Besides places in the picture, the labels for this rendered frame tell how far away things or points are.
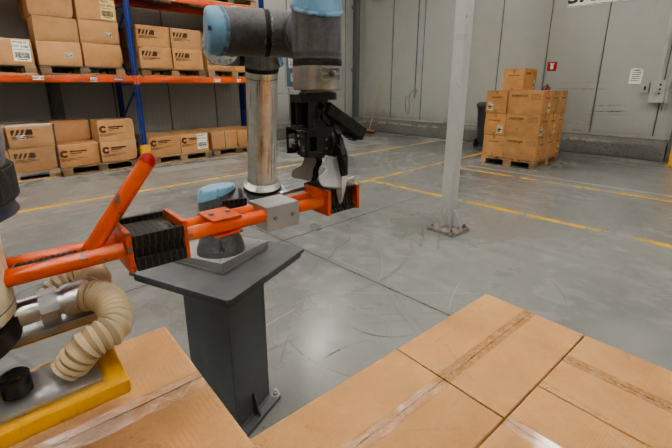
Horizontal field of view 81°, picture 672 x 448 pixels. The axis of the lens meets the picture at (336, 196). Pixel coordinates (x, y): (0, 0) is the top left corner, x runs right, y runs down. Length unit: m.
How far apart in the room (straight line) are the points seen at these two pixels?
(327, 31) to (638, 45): 9.62
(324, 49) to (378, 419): 0.98
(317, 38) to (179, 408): 0.64
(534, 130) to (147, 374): 7.40
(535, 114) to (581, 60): 2.89
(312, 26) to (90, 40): 7.33
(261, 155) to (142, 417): 0.99
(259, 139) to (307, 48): 0.79
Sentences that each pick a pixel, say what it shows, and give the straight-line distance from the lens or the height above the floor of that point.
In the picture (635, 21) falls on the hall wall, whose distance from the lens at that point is 10.27.
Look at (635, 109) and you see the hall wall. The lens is 10.16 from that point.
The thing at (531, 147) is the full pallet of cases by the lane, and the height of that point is 0.38.
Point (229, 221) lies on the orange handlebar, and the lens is 0.66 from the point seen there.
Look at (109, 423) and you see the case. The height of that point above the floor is 0.95.
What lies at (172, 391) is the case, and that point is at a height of 0.95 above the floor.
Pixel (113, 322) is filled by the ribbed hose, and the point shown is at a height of 1.17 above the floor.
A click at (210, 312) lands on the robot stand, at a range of 1.71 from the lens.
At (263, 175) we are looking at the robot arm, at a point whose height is 1.11.
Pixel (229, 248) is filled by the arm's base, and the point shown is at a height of 0.83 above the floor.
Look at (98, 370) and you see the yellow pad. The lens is 0.58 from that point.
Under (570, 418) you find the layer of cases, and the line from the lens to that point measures 1.43.
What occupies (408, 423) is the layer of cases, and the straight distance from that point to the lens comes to 1.27.
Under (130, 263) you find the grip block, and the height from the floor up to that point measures 1.21.
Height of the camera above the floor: 1.44
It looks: 16 degrees down
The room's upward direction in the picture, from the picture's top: straight up
